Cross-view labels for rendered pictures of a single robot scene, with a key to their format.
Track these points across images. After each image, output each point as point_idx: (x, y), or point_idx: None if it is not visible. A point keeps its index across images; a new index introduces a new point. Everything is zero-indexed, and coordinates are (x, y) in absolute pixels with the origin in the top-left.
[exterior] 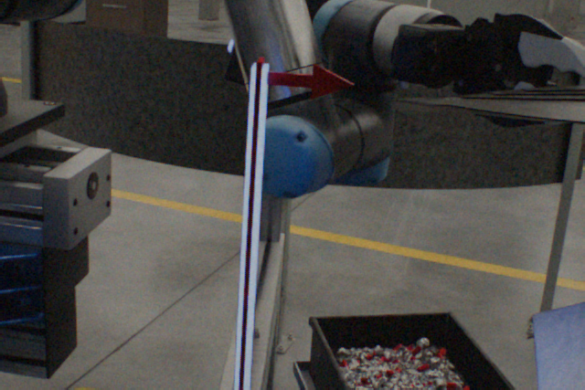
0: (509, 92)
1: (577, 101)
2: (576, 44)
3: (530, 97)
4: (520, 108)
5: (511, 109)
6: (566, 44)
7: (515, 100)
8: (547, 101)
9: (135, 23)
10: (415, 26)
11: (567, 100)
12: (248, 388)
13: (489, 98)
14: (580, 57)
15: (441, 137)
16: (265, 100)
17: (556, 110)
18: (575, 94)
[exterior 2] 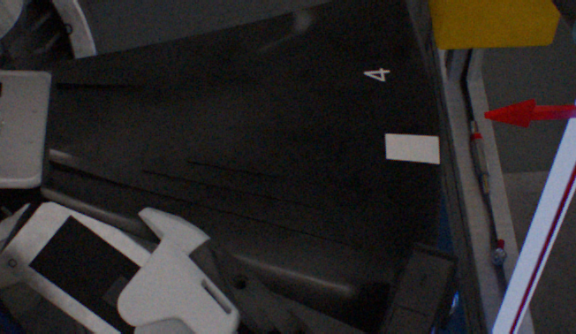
0: (305, 140)
1: (238, 94)
2: (190, 233)
3: (287, 106)
4: (312, 39)
5: (323, 28)
6: (205, 233)
7: (307, 89)
8: (273, 90)
9: None
10: (434, 261)
11: (248, 98)
12: (510, 289)
13: (334, 99)
14: (187, 223)
15: None
16: (574, 121)
17: (276, 43)
18: (231, 119)
